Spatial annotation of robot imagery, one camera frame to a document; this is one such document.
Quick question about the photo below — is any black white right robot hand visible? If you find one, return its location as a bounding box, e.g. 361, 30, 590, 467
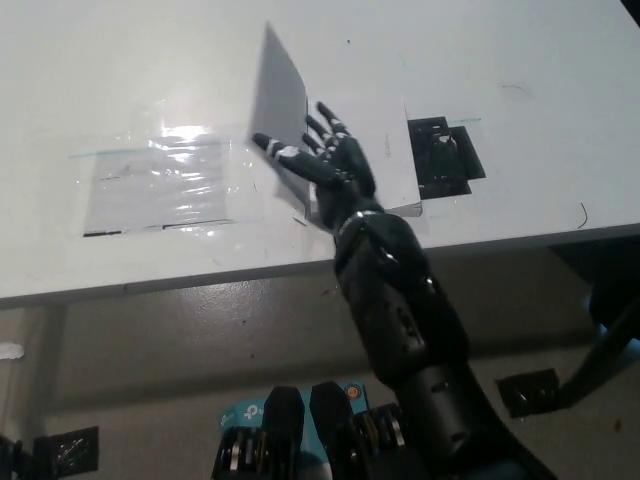
252, 101, 385, 235

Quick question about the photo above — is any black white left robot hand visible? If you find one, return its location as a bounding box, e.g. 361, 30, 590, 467
0, 434, 27, 480

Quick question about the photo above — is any grey white softcover book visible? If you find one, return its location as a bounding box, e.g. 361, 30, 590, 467
247, 21, 426, 224

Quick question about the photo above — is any black floor marker patch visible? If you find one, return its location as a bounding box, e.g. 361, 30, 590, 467
30, 425, 100, 474
495, 368, 562, 418

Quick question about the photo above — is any black packaged item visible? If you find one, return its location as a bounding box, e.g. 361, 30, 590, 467
406, 115, 488, 199

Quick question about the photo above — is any clear plastic zip bag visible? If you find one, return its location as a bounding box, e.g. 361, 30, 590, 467
67, 119, 301, 239

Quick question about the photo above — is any black desk frame leg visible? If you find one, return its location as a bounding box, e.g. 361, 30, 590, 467
549, 243, 640, 412

